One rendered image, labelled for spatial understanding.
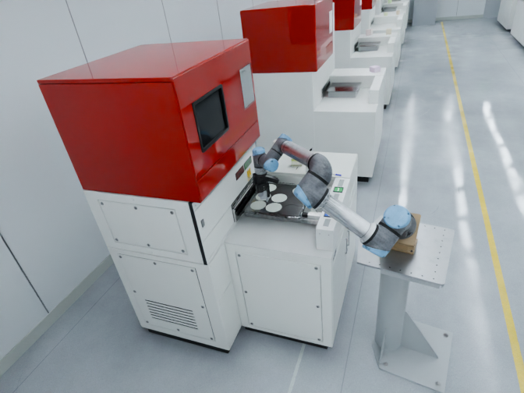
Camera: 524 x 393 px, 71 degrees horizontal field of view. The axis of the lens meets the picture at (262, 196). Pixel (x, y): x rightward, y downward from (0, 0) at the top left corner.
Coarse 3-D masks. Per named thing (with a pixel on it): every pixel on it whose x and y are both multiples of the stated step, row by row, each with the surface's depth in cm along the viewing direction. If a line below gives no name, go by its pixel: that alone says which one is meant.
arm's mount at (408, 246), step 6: (414, 216) 187; (420, 216) 186; (414, 234) 185; (402, 240) 186; (408, 240) 185; (414, 240) 184; (396, 246) 189; (402, 246) 188; (408, 246) 186; (414, 246) 189; (402, 252) 189; (408, 252) 187
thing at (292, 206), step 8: (280, 184) 246; (272, 192) 238; (280, 192) 237; (288, 192) 236; (256, 200) 232; (264, 200) 231; (272, 200) 230; (288, 200) 228; (296, 200) 227; (248, 208) 225; (264, 208) 223; (288, 208) 220; (296, 208) 219; (296, 216) 212
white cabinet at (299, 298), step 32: (352, 192) 250; (256, 256) 209; (288, 256) 200; (352, 256) 289; (256, 288) 224; (288, 288) 214; (320, 288) 205; (256, 320) 242; (288, 320) 230; (320, 320) 219
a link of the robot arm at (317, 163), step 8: (280, 136) 201; (288, 136) 200; (280, 144) 198; (288, 144) 194; (296, 144) 193; (280, 152) 201; (288, 152) 192; (296, 152) 186; (304, 152) 182; (312, 152) 181; (296, 160) 188; (304, 160) 180; (312, 160) 174; (320, 160) 171; (312, 168) 170; (320, 168) 168; (328, 168) 169; (320, 176) 167; (328, 176) 168
